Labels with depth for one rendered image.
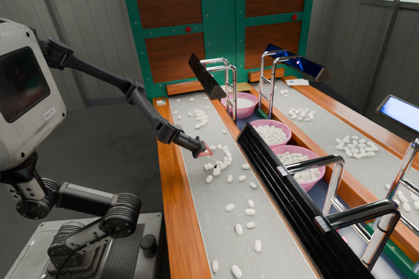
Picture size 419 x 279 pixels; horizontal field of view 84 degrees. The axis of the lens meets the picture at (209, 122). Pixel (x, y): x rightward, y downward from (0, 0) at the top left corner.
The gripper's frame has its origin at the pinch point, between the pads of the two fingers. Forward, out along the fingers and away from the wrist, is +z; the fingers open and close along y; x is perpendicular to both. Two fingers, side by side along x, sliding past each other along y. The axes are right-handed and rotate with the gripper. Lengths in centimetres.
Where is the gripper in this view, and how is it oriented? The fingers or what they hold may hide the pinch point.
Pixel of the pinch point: (211, 154)
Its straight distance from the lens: 110.8
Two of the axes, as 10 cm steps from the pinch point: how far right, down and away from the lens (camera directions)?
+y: -2.4, -4.8, 8.5
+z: 7.7, 4.4, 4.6
